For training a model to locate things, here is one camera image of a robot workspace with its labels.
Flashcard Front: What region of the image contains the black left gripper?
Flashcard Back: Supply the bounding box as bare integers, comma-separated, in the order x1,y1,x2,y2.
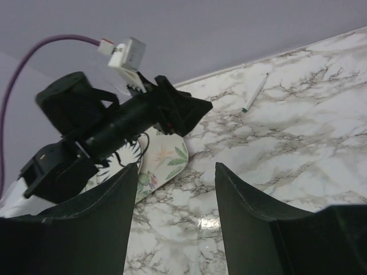
154,75,213,136

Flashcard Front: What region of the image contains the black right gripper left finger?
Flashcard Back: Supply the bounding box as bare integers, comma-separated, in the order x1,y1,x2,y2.
1,164,138,274

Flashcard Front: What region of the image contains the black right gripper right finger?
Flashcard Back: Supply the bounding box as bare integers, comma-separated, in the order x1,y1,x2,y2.
214,163,366,274

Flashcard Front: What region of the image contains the white pen with dark tip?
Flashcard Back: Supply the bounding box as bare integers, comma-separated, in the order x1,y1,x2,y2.
242,72,269,113

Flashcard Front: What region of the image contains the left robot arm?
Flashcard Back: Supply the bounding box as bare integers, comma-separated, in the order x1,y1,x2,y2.
1,72,213,218

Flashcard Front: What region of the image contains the floral rectangular tray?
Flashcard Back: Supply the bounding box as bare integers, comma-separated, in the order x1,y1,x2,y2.
83,127,189,203

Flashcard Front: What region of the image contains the white blue striped plate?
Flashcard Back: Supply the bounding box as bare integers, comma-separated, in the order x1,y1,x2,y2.
90,140,143,187

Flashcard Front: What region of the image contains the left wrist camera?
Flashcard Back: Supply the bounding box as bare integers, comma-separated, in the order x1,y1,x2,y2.
97,37,146,93

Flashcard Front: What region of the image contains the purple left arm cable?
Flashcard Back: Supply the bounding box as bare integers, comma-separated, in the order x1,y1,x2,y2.
0,34,101,198

